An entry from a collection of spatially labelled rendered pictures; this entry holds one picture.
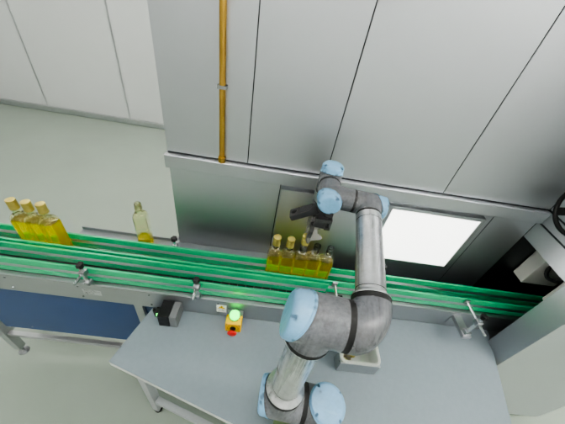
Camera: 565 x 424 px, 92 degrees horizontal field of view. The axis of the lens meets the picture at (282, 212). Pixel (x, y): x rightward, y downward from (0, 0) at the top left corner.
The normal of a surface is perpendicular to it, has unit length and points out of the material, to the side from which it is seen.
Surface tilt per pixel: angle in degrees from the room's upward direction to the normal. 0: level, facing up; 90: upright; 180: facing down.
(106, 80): 90
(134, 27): 90
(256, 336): 0
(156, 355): 0
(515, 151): 90
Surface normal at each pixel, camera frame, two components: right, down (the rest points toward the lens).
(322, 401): 0.29, -0.68
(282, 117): -0.05, 0.64
